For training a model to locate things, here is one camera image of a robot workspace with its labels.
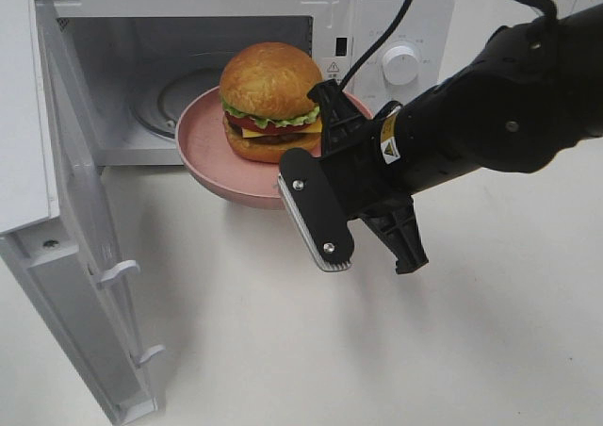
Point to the glass microwave turntable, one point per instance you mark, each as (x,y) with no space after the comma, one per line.
(159,97)

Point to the burger with lettuce and cheese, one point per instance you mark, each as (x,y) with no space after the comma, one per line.
(263,94)

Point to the white microwave door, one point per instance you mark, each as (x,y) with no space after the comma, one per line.
(57,234)

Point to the upper white microwave knob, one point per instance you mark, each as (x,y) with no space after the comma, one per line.
(400,64)

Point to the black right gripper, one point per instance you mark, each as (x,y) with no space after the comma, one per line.
(356,151)

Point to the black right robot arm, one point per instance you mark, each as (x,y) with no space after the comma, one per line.
(534,90)

